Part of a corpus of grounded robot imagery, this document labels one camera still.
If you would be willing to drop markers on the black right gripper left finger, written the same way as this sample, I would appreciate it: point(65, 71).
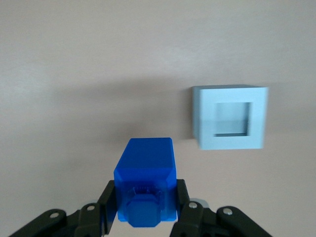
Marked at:
point(74, 222)

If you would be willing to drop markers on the gray square hollow base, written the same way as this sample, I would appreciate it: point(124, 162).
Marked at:
point(207, 118)

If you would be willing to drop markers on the blue plastic part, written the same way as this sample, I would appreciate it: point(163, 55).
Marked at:
point(148, 160)

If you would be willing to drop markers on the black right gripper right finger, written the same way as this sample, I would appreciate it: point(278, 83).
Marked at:
point(209, 224)

